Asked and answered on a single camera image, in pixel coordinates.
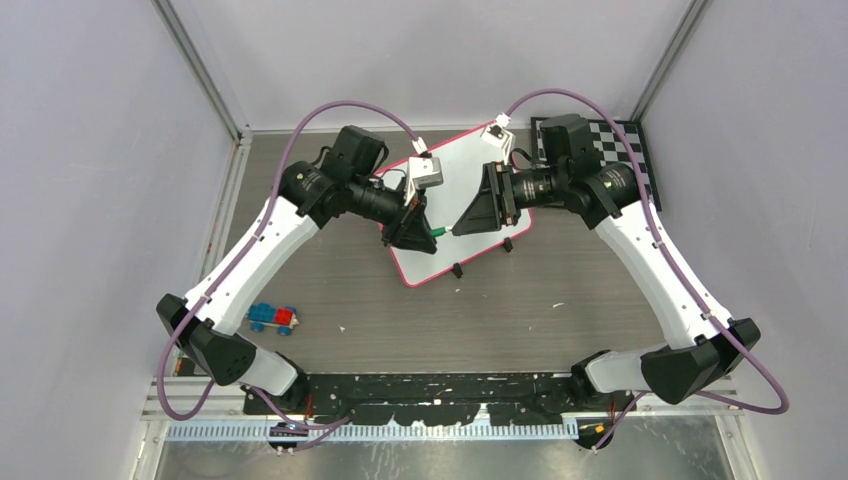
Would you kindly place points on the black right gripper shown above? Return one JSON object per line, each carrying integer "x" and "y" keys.
{"x": 494, "y": 205}

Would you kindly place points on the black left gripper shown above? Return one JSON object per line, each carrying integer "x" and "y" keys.
{"x": 410, "y": 228}

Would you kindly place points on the pink framed whiteboard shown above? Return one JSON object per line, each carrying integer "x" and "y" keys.
{"x": 462, "y": 158}

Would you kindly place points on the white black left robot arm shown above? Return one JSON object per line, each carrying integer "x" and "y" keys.
{"x": 205, "y": 321}

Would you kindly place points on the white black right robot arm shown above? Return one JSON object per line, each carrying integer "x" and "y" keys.
{"x": 583, "y": 168}

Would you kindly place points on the black white chessboard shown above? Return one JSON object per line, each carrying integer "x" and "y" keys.
{"x": 626, "y": 152}

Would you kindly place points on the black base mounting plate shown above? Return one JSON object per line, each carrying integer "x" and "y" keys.
{"x": 509, "y": 399}

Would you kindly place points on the blue red toy car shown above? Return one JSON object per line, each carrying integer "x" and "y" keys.
{"x": 263, "y": 316}

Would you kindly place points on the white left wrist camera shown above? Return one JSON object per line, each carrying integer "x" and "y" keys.
{"x": 421, "y": 172}

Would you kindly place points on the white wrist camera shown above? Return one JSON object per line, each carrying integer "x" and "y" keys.
{"x": 497, "y": 135}
{"x": 421, "y": 172}

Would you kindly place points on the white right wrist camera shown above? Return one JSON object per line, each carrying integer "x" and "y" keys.
{"x": 497, "y": 135}

